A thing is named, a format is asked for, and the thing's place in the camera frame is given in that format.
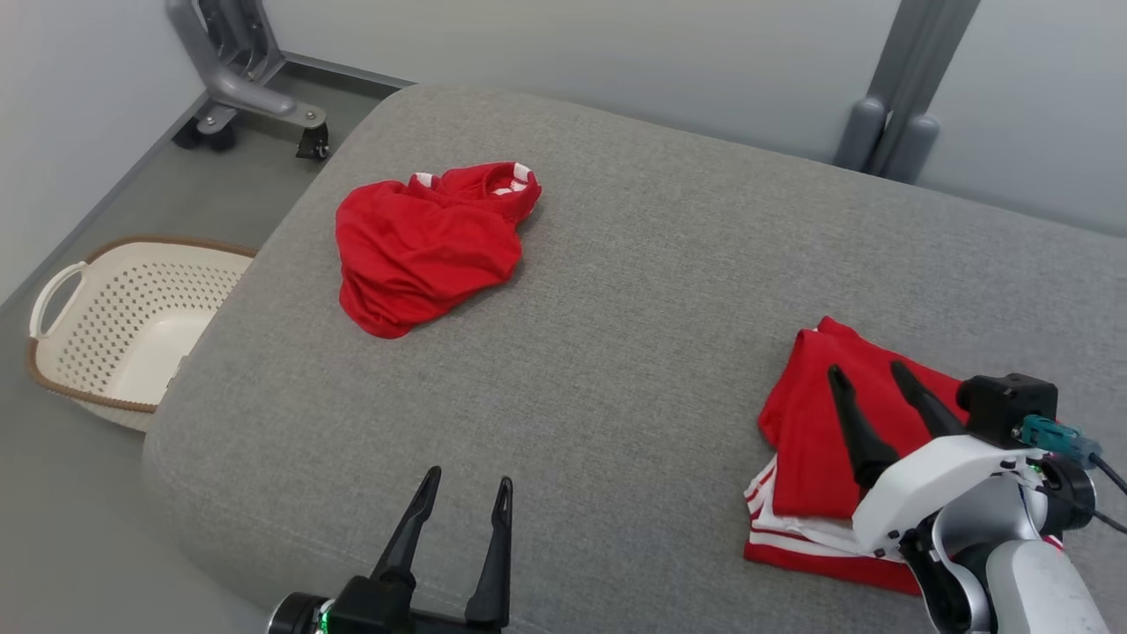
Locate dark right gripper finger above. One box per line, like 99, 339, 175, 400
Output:
826, 365, 901, 490
889, 359, 966, 439

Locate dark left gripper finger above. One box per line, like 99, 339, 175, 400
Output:
463, 476, 515, 630
370, 466, 444, 590

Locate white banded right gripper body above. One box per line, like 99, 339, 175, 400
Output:
851, 434, 1049, 556

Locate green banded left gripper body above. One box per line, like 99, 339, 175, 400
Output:
409, 608, 508, 634

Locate red shorts with white stripes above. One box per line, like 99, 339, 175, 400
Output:
335, 161, 543, 340

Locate folded red white-striped garment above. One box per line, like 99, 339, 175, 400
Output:
742, 315, 1066, 597

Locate cream perforated laundry basket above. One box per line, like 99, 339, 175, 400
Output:
26, 236, 258, 432

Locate grey wheeled metal stand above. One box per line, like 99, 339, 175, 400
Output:
165, 0, 331, 161

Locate teal right cable connector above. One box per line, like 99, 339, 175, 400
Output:
1020, 416, 1103, 469

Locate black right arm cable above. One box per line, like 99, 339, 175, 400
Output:
1090, 451, 1127, 536

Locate grey upright post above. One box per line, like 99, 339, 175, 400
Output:
832, 0, 983, 184

